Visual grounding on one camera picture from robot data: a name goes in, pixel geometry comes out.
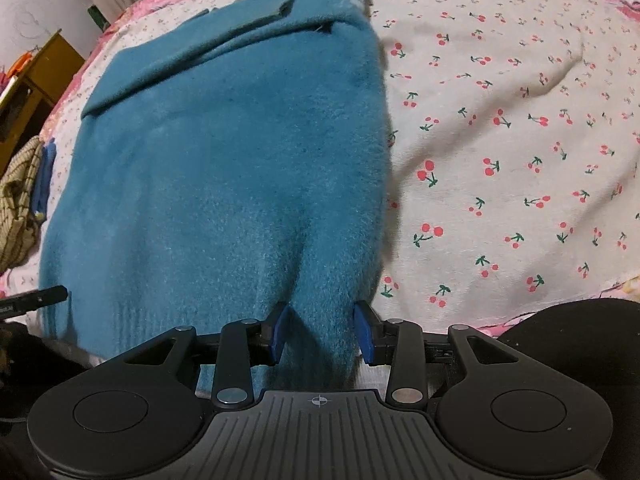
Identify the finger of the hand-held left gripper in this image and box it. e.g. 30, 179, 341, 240
0, 285, 69, 318

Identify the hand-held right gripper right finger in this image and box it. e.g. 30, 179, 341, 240
352, 301, 521, 406

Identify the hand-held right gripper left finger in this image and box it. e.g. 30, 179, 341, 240
122, 304, 291, 408

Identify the teal knit sweater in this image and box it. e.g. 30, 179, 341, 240
39, 0, 393, 398

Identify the beige brown striped sweater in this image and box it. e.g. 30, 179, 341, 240
0, 135, 46, 271

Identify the small blue cloth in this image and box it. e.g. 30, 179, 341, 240
31, 142, 57, 223

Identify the person's dark clothing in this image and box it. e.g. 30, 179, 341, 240
482, 297, 640, 480

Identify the wooden desk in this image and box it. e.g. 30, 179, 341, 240
0, 30, 86, 173

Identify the orange item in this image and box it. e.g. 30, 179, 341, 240
0, 50, 32, 91

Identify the cherry print bed sheet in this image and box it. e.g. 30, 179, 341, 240
0, 0, 640, 341

